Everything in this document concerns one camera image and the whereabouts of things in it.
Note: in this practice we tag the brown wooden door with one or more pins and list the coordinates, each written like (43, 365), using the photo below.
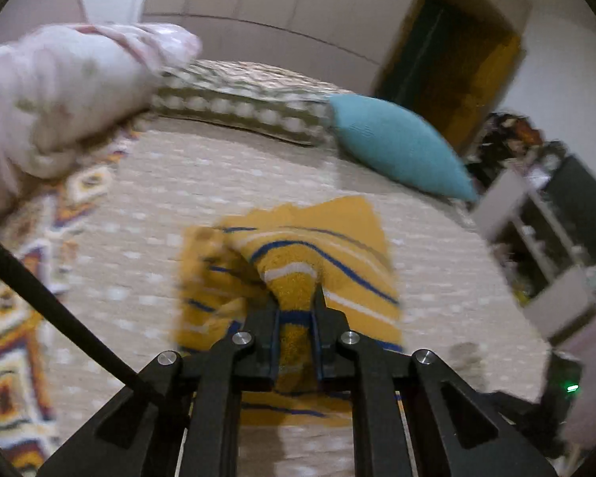
(449, 67)

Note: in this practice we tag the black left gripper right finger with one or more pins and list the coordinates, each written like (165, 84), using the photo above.
(327, 327)

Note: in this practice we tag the pink arched headboard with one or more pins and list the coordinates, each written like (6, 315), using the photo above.
(18, 17)

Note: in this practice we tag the pink floral comforter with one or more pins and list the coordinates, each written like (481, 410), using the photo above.
(61, 84)

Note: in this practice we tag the yellow striped knit sweater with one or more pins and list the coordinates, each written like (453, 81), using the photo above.
(234, 267)

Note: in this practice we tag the white wardrobe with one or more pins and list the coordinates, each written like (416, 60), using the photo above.
(345, 42)

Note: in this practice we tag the white shelving unit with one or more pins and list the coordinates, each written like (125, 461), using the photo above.
(537, 211)

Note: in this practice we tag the olive bolster pillow white spots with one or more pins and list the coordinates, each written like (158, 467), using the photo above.
(271, 101)

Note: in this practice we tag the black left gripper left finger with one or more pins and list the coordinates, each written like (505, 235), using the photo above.
(258, 362)

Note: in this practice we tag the teal cushion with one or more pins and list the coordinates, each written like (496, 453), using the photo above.
(399, 144)

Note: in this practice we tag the geometric patterned fleece blanket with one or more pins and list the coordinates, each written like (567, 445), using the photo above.
(48, 388)

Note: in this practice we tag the beige dotted quilt bedspread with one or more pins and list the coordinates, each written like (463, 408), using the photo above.
(124, 282)

